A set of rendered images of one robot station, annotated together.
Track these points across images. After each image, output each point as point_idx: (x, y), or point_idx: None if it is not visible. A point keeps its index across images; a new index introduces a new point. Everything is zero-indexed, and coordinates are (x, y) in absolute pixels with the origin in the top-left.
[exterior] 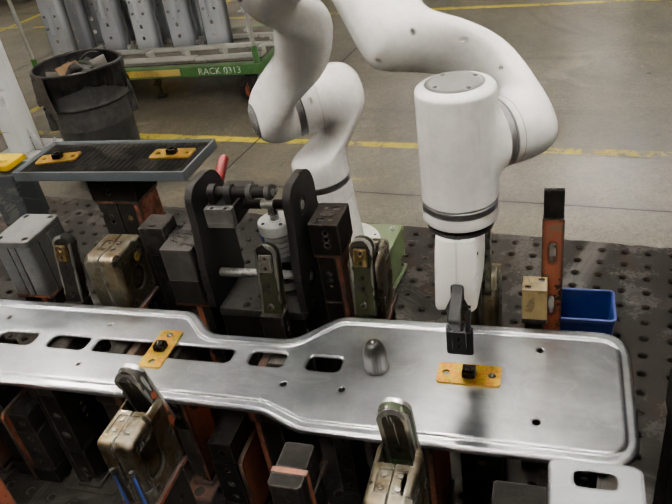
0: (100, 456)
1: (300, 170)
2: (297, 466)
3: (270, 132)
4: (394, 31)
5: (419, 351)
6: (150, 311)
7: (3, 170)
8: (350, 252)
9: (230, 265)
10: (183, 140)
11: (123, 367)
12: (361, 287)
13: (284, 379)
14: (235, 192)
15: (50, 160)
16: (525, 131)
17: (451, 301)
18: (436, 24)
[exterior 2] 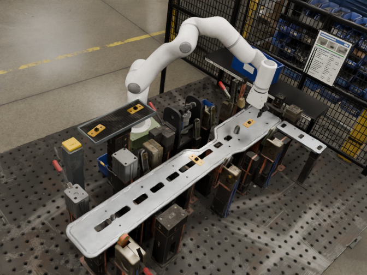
0: None
1: (193, 95)
2: (254, 155)
3: (144, 89)
4: (254, 55)
5: (236, 124)
6: (176, 156)
7: (79, 146)
8: (211, 111)
9: None
10: (128, 103)
11: (229, 156)
12: (212, 119)
13: (228, 145)
14: (188, 108)
15: (96, 132)
16: None
17: (266, 105)
18: (256, 51)
